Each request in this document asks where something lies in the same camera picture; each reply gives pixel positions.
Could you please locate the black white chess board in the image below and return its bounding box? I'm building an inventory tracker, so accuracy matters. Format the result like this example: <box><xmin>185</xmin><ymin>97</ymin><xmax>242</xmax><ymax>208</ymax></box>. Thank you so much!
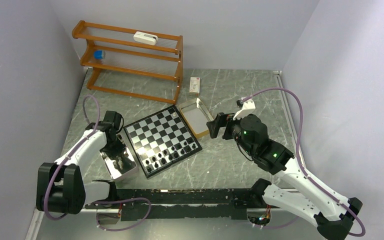
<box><xmin>124</xmin><ymin>105</ymin><xmax>202</xmax><ymax>179</ymax></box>

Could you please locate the blue cap on rack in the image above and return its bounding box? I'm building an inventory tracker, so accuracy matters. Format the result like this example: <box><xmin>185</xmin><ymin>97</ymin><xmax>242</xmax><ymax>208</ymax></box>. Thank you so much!
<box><xmin>93</xmin><ymin>50</ymin><xmax>106</xmax><ymax>60</ymax></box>

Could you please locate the white device on rack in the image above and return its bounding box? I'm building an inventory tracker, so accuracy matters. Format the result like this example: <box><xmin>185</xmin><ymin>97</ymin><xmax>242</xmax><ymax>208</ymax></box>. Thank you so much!
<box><xmin>133</xmin><ymin>31</ymin><xmax>159</xmax><ymax>46</ymax></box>

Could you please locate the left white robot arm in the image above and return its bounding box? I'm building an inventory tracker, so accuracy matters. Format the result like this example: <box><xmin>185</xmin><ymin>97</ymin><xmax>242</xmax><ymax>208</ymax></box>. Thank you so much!
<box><xmin>36</xmin><ymin>110</ymin><xmax>126</xmax><ymax>220</ymax></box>

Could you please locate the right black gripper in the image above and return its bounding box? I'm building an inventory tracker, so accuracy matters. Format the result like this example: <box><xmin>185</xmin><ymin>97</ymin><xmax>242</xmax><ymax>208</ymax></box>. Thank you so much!
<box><xmin>206</xmin><ymin>109</ymin><xmax>255</xmax><ymax>156</ymax></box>

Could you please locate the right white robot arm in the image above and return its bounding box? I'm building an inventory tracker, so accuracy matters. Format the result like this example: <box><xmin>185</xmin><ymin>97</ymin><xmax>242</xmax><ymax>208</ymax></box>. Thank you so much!
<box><xmin>206</xmin><ymin>112</ymin><xmax>363</xmax><ymax>240</ymax></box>

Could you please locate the silver tin with white pieces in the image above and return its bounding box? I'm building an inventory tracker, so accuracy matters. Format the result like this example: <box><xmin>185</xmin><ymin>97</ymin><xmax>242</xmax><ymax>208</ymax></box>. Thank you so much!
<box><xmin>99</xmin><ymin>134</ymin><xmax>139</xmax><ymax>183</ymax></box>

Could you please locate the wooden three-tier rack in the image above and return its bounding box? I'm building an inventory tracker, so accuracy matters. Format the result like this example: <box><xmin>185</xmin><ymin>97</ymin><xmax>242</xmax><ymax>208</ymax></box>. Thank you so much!
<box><xmin>71</xmin><ymin>20</ymin><xmax>184</xmax><ymax>105</ymax></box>

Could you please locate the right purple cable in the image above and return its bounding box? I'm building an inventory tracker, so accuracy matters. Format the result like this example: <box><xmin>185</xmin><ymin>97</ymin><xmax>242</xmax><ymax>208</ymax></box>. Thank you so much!
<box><xmin>237</xmin><ymin>87</ymin><xmax>367</xmax><ymax>238</ymax></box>

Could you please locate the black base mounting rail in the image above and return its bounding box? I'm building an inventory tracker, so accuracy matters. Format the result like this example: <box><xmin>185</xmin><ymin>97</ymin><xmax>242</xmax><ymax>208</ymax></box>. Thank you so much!
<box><xmin>85</xmin><ymin>178</ymin><xmax>271</xmax><ymax>221</ymax></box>

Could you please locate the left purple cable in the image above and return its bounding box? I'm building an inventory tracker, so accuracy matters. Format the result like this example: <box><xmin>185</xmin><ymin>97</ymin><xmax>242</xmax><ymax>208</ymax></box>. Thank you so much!
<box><xmin>42</xmin><ymin>94</ymin><xmax>102</xmax><ymax>222</ymax></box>

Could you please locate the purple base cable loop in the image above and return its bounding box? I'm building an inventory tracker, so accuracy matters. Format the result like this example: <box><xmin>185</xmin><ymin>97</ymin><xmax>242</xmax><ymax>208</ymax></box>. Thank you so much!
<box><xmin>95</xmin><ymin>197</ymin><xmax>152</xmax><ymax>232</ymax></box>

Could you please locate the small white red box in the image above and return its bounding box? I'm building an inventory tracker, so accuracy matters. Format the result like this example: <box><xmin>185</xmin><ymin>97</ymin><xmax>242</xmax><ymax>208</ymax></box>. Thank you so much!
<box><xmin>189</xmin><ymin>77</ymin><xmax>201</xmax><ymax>95</ymax></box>

